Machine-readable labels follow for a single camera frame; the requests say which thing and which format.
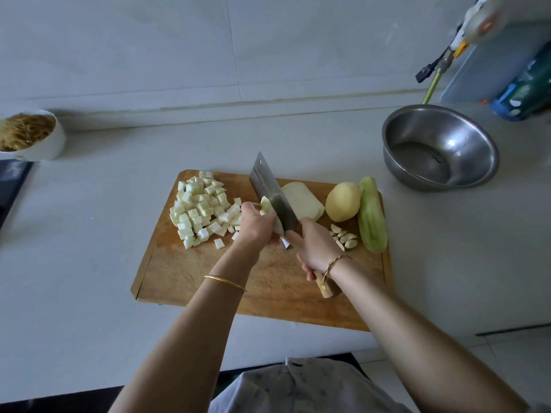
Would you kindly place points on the black gas stove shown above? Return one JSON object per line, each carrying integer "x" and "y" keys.
{"x": 10, "y": 189}

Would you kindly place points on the white patterned garment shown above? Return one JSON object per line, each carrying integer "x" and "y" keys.
{"x": 301, "y": 391}

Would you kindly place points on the deep stainless steel bowl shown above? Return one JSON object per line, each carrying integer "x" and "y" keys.
{"x": 469, "y": 129}

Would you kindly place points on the person's right forearm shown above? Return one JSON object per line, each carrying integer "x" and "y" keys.
{"x": 422, "y": 344}

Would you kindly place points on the white bowl of noodles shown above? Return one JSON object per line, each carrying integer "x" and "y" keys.
{"x": 33, "y": 135}

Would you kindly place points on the light blue plastic board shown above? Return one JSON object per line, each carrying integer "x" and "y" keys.
{"x": 482, "y": 69}

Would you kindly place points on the pale green cabbage vegetable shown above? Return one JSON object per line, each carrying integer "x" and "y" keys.
{"x": 200, "y": 210}

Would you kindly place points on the dark green trousers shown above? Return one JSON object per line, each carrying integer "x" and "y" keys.
{"x": 228, "y": 378}

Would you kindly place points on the gold bangle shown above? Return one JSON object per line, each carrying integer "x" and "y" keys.
{"x": 224, "y": 282}

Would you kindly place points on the person's left forearm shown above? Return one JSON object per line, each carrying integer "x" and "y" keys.
{"x": 181, "y": 348}

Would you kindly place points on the peeled yellow potato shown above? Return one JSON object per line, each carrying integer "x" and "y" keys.
{"x": 343, "y": 202}

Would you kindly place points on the dark green bottle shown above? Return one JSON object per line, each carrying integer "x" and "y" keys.
{"x": 523, "y": 99}

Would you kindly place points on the peeled green cucumber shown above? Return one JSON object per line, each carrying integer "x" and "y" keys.
{"x": 373, "y": 215}

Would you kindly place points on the wooden cutting board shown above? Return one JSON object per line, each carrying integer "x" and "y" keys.
{"x": 267, "y": 288}

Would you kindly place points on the person's left hand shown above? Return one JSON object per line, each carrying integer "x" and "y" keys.
{"x": 254, "y": 229}

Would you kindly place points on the person's right hand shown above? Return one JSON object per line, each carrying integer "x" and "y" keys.
{"x": 317, "y": 247}

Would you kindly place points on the pile of garlic cloves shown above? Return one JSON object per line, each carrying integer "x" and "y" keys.
{"x": 344, "y": 238}

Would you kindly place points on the pile of white diced vegetable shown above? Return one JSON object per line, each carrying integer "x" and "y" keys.
{"x": 303, "y": 200}

